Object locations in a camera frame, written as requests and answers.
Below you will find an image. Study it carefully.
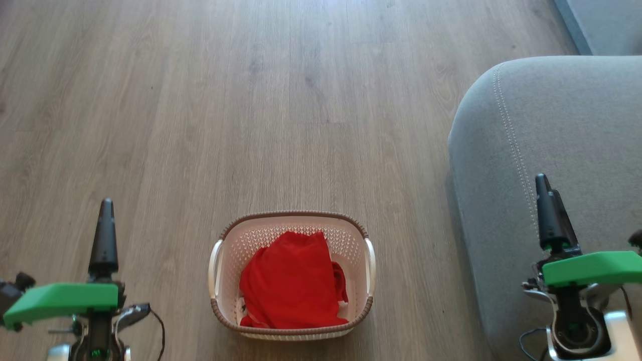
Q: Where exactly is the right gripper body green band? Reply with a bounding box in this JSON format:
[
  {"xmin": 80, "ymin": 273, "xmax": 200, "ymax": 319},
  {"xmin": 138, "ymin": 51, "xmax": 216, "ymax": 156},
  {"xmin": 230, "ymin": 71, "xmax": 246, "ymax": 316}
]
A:
[{"xmin": 522, "ymin": 243, "xmax": 642, "ymax": 314}]

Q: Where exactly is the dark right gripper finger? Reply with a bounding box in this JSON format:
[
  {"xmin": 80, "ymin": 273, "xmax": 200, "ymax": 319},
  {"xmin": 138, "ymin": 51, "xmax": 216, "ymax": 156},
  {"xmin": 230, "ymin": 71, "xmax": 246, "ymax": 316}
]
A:
[
  {"xmin": 551, "ymin": 189, "xmax": 580, "ymax": 247},
  {"xmin": 535, "ymin": 173, "xmax": 566, "ymax": 251}
]

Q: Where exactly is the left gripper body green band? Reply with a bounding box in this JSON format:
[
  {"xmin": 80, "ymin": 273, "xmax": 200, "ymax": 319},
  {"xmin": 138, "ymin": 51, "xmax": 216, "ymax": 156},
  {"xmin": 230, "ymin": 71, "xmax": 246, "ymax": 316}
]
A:
[{"xmin": 3, "ymin": 275, "xmax": 126, "ymax": 361}]

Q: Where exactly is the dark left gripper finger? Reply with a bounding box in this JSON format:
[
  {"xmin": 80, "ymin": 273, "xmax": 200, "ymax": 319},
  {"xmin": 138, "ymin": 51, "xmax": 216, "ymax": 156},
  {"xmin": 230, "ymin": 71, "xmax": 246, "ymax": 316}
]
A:
[{"xmin": 89, "ymin": 198, "xmax": 119, "ymax": 279}]

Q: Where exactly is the red cloth garment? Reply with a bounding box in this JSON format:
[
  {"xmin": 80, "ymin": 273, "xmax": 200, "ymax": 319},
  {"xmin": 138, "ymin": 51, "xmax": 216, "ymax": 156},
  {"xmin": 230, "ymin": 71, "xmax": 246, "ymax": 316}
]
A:
[{"xmin": 239, "ymin": 231, "xmax": 350, "ymax": 330}]

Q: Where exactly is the grey and yellow sofa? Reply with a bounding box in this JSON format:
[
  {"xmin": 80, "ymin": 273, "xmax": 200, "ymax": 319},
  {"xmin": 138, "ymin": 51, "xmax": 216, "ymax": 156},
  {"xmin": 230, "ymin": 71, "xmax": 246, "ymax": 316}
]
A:
[{"xmin": 447, "ymin": 55, "xmax": 642, "ymax": 361}]

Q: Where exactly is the cream plastic laundry basket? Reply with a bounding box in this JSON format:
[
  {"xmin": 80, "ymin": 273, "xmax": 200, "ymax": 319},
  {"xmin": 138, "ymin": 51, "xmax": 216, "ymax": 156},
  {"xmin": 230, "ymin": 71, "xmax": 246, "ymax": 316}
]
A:
[{"xmin": 208, "ymin": 211, "xmax": 377, "ymax": 342}]

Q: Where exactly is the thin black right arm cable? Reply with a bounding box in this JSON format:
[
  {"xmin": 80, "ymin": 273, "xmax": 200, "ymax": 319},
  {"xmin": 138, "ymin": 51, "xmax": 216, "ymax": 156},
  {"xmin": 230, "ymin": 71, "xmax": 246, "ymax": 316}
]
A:
[{"xmin": 519, "ymin": 328, "xmax": 550, "ymax": 361}]

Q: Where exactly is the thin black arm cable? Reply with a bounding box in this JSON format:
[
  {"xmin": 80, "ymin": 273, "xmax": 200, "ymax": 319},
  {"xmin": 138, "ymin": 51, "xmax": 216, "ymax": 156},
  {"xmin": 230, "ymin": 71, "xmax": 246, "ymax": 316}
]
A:
[
  {"xmin": 519, "ymin": 328, "xmax": 550, "ymax": 361},
  {"xmin": 116, "ymin": 302, "xmax": 167, "ymax": 361}
]

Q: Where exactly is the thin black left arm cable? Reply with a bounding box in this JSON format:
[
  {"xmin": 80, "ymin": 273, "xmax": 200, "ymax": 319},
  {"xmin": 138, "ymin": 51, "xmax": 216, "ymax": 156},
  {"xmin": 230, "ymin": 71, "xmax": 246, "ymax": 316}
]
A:
[{"xmin": 116, "ymin": 302, "xmax": 167, "ymax": 361}]

